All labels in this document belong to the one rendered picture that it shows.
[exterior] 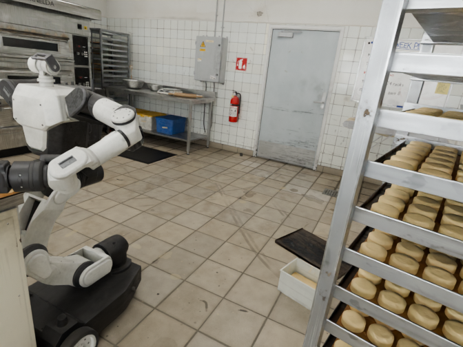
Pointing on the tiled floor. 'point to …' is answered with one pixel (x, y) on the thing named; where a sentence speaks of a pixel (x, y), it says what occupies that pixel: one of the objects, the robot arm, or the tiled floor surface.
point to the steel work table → (173, 101)
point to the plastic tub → (299, 281)
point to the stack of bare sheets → (308, 248)
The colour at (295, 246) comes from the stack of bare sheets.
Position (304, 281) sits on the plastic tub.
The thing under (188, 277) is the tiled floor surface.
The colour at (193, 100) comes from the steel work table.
